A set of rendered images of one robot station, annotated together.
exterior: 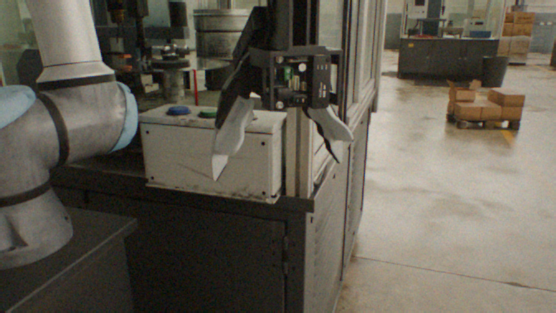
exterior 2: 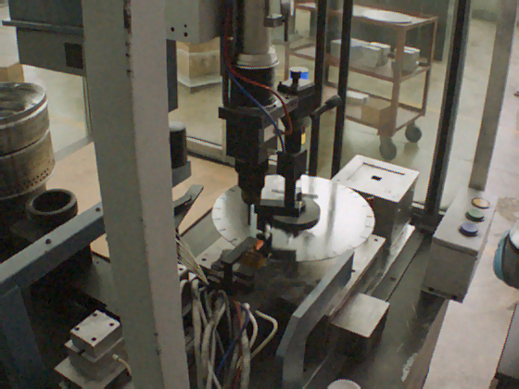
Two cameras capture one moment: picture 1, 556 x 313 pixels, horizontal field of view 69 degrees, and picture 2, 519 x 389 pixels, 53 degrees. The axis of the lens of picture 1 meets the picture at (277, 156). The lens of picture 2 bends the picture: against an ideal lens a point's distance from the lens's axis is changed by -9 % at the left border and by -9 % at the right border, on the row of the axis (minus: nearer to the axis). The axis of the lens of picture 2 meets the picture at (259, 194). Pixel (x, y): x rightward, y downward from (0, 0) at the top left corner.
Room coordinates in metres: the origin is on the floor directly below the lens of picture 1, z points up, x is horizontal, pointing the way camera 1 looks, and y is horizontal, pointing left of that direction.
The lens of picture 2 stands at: (1.02, 1.27, 1.55)
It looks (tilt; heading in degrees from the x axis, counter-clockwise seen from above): 30 degrees down; 283
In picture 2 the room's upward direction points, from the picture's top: 1 degrees clockwise
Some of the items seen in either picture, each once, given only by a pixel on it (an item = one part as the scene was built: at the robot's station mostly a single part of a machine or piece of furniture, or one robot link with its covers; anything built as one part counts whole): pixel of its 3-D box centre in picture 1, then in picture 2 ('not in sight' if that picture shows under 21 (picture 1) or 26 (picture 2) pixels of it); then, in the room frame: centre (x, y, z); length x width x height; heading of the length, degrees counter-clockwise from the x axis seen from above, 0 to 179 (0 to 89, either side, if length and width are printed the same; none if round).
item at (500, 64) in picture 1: (493, 72); not in sight; (6.55, -3.48, 0.24); 0.39 x 0.39 x 0.47
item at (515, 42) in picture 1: (510, 37); not in sight; (10.25, -5.70, 0.59); 1.26 x 0.86 x 1.18; 152
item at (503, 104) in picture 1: (483, 108); not in sight; (4.11, -2.14, 0.18); 0.60 x 0.40 x 0.36; 86
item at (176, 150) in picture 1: (216, 150); (462, 241); (0.77, 0.12, 0.82); 0.28 x 0.11 x 0.15; 72
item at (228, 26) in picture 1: (227, 50); (1, 164); (1.95, 0.24, 0.93); 0.31 x 0.31 x 0.36
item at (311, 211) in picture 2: (170, 59); (294, 207); (1.16, 0.30, 0.96); 0.11 x 0.11 x 0.03
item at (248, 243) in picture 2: (114, 63); (241, 262); (1.22, 0.49, 0.95); 0.10 x 0.03 x 0.07; 72
